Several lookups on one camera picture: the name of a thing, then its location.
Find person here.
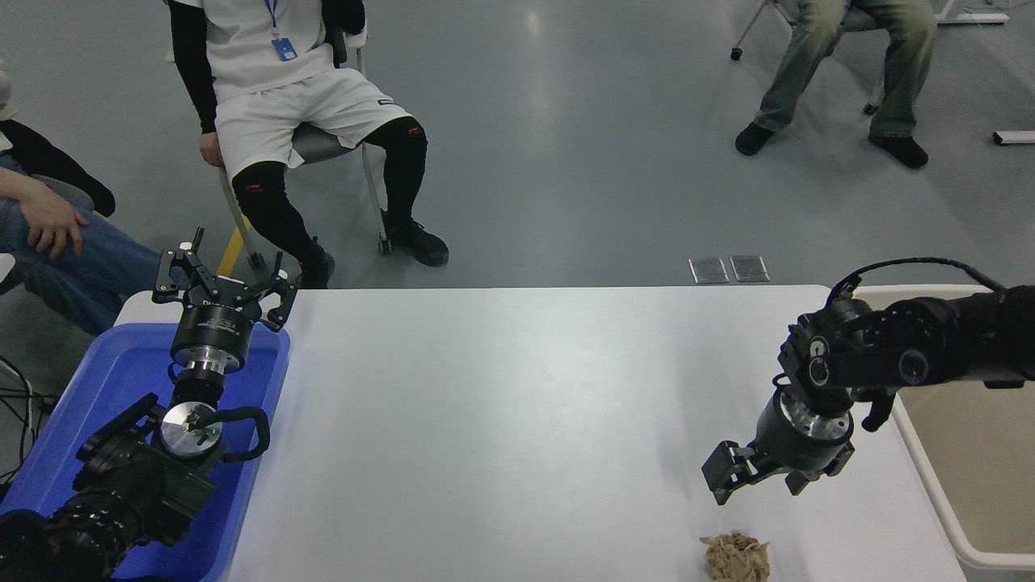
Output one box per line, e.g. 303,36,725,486
0,61,175,336
734,0,939,171
166,0,450,290

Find grey metal-legged chair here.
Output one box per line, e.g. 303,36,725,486
217,0,395,272

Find blue badge card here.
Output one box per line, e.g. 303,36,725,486
264,0,298,62

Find grey chair seat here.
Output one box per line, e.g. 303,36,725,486
36,175,96,213

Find blue plastic tray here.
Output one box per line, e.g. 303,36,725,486
0,322,292,582

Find tan paper ball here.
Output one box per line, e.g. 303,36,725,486
700,530,771,582

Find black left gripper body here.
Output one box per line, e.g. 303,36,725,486
170,296,261,362

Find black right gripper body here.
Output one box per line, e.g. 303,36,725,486
755,396,856,478

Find black floor cables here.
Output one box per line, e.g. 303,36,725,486
0,356,59,486

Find large pale bin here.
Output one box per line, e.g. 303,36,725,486
841,285,1035,571

